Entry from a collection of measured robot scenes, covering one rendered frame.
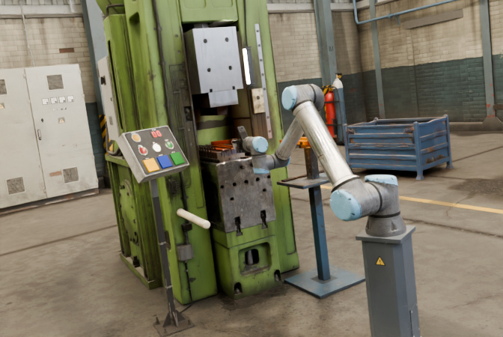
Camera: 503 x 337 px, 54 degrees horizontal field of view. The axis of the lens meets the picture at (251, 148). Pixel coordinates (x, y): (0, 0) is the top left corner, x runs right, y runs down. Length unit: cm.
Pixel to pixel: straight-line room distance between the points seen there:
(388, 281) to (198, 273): 141
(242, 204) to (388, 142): 374
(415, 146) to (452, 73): 476
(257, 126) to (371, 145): 355
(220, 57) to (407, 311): 183
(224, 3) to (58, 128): 519
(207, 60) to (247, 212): 101
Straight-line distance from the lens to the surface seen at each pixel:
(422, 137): 649
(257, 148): 283
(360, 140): 692
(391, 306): 251
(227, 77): 319
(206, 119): 364
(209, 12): 336
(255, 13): 351
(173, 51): 323
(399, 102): 1185
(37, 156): 813
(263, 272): 339
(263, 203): 328
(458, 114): 1102
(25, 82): 813
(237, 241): 324
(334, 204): 229
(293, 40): 1119
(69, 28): 904
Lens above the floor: 134
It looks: 7 degrees down
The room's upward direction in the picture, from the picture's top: 7 degrees counter-clockwise
